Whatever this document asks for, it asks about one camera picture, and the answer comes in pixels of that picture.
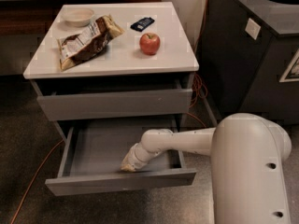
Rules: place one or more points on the grey drawer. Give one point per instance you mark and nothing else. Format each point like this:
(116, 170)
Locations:
(149, 101)
(95, 148)

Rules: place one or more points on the black waste bin cabinet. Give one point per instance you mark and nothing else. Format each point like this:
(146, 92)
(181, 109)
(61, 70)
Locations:
(242, 74)

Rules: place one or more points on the grey drawer cabinet white top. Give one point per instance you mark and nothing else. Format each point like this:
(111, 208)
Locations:
(122, 65)

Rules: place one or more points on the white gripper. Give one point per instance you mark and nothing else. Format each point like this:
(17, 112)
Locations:
(135, 157)

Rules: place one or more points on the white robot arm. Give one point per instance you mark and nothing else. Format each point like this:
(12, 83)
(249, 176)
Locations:
(246, 153)

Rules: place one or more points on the framed sign on bin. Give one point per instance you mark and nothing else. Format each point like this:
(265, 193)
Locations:
(291, 74)

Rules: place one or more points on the grey top drawer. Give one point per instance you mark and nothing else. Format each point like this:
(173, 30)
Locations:
(149, 101)

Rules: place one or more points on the red apple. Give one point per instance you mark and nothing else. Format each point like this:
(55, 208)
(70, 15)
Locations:
(149, 43)

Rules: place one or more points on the white label on bin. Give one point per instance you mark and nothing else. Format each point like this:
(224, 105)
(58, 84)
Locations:
(252, 28)

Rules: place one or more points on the white bowl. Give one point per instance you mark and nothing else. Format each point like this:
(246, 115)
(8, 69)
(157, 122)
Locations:
(77, 17)

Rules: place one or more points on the brown chip bag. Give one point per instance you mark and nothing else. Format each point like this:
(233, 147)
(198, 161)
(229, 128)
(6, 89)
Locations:
(80, 48)

